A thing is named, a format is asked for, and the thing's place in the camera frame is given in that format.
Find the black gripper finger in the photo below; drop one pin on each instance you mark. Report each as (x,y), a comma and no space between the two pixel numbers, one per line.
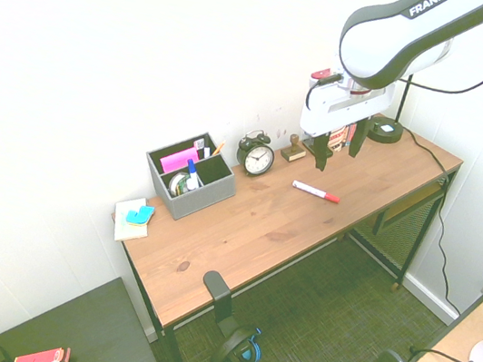
(358,137)
(322,152)

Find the small white tagged item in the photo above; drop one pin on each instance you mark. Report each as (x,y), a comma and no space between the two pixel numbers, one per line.
(199,143)

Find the white marker red cap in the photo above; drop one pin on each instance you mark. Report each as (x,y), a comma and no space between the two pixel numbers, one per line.
(313,190)

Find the black alarm clock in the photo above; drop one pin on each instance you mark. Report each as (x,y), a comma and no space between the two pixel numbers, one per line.
(258,158)

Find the wooden rubber stamp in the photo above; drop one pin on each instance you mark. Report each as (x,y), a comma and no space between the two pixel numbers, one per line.
(293,152)

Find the pink sticky notes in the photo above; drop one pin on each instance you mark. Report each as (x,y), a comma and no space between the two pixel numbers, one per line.
(178,159)

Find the dark low table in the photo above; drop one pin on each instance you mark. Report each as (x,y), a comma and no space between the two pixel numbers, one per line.
(75,329)

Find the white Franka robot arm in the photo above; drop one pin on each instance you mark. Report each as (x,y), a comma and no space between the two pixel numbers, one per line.
(383,38)

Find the white notepad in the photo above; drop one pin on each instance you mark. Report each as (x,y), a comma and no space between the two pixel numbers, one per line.
(128,232)

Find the black headphone hook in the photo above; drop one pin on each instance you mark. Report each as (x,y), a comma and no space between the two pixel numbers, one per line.
(223,297)

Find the black desk lamp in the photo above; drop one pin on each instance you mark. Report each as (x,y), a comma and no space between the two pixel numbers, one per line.
(385,130)

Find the grey fabric desk organizer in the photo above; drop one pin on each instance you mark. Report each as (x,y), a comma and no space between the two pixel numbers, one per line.
(203,193)

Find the black mesh desk panel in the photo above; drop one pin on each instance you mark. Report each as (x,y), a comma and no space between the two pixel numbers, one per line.
(403,234)

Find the orange pencil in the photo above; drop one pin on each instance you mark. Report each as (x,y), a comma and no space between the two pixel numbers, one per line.
(218,148)

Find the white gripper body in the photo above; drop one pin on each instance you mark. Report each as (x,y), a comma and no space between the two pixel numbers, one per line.
(326,112)

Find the black blue headphones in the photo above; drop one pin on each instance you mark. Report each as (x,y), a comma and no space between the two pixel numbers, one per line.
(235,350)

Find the cyan sticky notes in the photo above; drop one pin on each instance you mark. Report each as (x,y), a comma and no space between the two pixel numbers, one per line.
(139,214)

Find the tape roll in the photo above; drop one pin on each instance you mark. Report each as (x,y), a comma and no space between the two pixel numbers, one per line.
(176,184)

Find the red book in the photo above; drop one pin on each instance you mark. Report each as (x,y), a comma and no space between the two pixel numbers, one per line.
(349,136)

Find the red wrist knob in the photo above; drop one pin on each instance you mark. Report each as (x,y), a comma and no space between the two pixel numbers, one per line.
(320,74)

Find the wooden desk black frame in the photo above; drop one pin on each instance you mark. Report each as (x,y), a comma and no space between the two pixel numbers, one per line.
(174,358)

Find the red notebook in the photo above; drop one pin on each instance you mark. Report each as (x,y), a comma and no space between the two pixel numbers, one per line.
(40,359)

